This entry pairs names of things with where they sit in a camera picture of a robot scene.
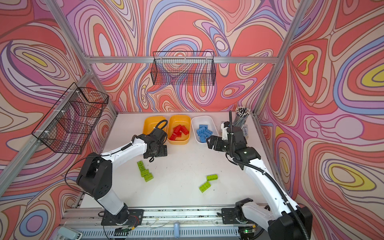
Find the red lego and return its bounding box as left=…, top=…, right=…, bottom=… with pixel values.
left=169, top=132, right=179, bottom=141
left=181, top=126, right=190, bottom=136
left=173, top=125, right=182, bottom=135

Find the blue lego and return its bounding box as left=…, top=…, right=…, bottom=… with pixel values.
left=197, top=126, right=213, bottom=138
left=199, top=136, right=207, bottom=143

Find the green lego small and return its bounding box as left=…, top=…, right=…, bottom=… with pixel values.
left=206, top=174, right=219, bottom=182

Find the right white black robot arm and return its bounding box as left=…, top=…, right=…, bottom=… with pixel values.
left=207, top=121, right=313, bottom=240

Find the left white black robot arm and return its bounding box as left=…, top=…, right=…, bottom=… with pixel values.
left=76, top=129, right=168, bottom=224

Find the left yellow plastic bin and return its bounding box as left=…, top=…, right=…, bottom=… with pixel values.
left=143, top=116, right=166, bottom=135

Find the yellow plastic bin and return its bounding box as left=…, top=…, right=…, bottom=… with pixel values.
left=168, top=115, right=192, bottom=145
left=143, top=116, right=166, bottom=135

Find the cup of pencils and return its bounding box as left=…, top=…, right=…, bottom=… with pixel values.
left=233, top=107, right=250, bottom=127

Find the middle yellow plastic bin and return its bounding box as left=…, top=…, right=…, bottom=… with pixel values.
left=168, top=115, right=192, bottom=145

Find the white plastic bin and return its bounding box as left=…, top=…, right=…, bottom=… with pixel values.
left=191, top=116, right=218, bottom=144

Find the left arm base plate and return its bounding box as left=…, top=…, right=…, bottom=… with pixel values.
left=101, top=209, right=144, bottom=227

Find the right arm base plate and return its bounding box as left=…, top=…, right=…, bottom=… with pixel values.
left=218, top=208, right=248, bottom=225

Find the back black wire basket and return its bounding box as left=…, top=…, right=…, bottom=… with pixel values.
left=151, top=51, right=217, bottom=86

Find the black wire basket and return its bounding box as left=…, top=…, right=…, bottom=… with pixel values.
left=151, top=51, right=217, bottom=86
left=32, top=83, right=109, bottom=155

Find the left black wire basket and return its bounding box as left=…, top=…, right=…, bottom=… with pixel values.
left=32, top=83, right=109, bottom=155

